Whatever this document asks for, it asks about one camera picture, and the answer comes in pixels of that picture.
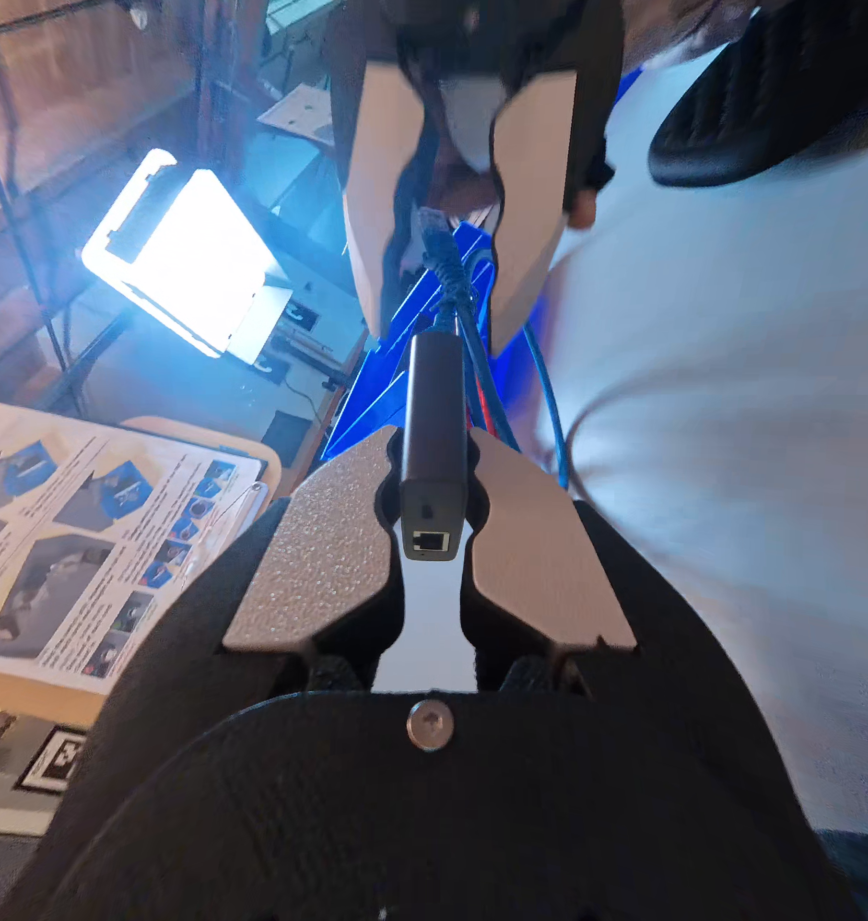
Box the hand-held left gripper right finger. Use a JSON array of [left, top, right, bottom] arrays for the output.
[[460, 426, 640, 692]]

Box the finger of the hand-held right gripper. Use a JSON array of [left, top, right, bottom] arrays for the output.
[[488, 72, 579, 358], [342, 68, 435, 341]]

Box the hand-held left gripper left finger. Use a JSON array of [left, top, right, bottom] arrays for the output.
[[220, 425, 406, 692]]

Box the blue ethernet cable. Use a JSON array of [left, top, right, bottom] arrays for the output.
[[414, 205, 573, 492]]

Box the blue plastic bin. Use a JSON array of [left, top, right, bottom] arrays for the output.
[[322, 219, 550, 461]]

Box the dark grey ethernet adapter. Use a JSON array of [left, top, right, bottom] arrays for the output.
[[399, 332, 472, 562]]

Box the bright light panel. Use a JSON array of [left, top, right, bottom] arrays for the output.
[[82, 147, 294, 366]]

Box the printed instruction sheet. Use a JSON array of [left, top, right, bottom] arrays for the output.
[[0, 399, 266, 695]]

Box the black mesh pad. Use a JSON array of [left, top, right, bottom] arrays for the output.
[[648, 0, 868, 189]]

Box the framed black-and-white marker tag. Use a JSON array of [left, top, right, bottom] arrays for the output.
[[13, 725, 90, 796]]

